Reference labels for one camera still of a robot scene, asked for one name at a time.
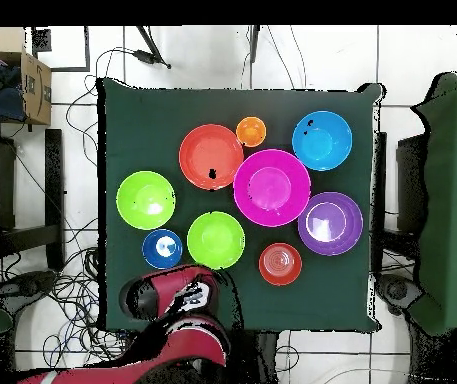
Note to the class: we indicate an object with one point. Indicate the green plastic bowl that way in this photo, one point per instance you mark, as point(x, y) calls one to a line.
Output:
point(216, 240)
point(146, 200)

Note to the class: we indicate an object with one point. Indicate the small dark blue bowl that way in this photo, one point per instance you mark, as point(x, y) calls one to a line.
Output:
point(162, 259)

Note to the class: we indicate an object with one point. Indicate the orange plastic cup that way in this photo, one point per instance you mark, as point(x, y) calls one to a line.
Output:
point(250, 131)

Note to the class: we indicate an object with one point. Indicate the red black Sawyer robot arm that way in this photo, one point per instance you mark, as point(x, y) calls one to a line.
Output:
point(188, 344)

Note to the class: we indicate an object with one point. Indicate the pink plastic bowl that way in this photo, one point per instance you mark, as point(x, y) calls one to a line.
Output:
point(272, 188)

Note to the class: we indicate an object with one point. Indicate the large orange-red plastic bowl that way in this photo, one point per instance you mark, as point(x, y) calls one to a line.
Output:
point(211, 154)

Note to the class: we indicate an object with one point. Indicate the small ribbed orange-red bowl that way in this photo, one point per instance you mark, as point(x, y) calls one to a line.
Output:
point(280, 264)

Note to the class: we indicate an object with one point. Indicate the purple plastic bowl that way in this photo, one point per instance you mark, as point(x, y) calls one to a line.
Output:
point(330, 223)

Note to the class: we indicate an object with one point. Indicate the light blue plastic bowl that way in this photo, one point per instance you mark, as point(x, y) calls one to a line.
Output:
point(322, 140)

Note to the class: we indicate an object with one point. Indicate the dark green tablecloth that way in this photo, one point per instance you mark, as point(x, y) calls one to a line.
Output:
point(332, 296)

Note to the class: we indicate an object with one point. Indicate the black tripod leg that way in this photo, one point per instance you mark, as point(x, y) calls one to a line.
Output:
point(150, 56)
point(254, 40)

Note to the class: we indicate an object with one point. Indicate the cardboard box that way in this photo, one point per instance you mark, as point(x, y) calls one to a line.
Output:
point(36, 92)

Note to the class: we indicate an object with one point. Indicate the dark blue bag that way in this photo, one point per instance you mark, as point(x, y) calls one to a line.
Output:
point(6, 104)

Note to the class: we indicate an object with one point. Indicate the black table leg frame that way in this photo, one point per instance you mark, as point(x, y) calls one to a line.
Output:
point(410, 180)
point(54, 192)

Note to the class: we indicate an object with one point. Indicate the black metal floor frame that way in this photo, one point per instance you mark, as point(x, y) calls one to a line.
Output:
point(87, 48)

